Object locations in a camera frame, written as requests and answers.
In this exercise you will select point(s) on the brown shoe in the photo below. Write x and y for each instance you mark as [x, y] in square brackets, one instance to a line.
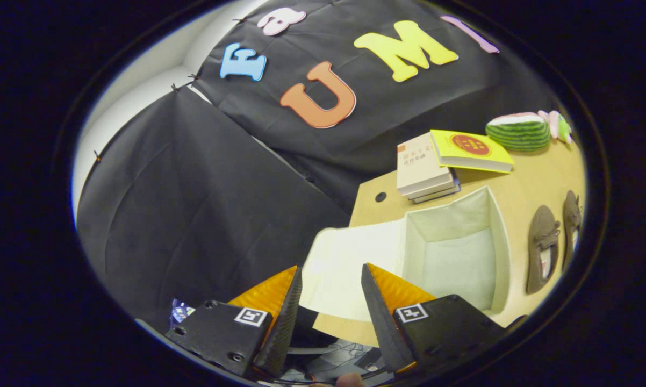
[571, 215]
[540, 226]

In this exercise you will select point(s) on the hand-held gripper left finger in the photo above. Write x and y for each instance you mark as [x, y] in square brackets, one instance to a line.
[285, 328]

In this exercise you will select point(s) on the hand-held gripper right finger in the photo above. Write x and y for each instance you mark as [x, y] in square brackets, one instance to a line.
[382, 322]

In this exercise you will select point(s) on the blue book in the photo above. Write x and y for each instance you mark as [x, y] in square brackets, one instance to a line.
[455, 185]

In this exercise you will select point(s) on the yellow book with red label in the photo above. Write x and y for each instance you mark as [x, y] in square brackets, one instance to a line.
[471, 148]

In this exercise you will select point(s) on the white fabric storage box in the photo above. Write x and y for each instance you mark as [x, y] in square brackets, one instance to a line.
[452, 258]

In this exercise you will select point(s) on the watermelon slice plush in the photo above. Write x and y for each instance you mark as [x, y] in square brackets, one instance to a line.
[519, 134]

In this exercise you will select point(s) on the pale stacked book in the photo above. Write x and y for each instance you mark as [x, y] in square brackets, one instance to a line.
[436, 192]

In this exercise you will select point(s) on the beige paperback book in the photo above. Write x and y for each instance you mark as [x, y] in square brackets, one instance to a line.
[417, 161]

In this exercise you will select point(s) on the black backdrop cloth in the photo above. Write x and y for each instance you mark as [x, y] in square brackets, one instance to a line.
[205, 204]

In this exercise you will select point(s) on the pink and green plush toy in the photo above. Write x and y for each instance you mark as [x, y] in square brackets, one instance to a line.
[562, 128]

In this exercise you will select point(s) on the blue printed packet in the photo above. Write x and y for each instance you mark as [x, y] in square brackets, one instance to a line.
[180, 312]

